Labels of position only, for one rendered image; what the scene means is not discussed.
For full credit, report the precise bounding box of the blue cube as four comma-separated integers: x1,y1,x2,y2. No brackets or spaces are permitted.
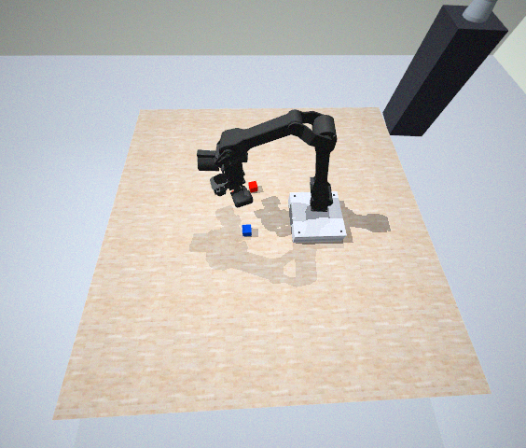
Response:
242,224,252,236

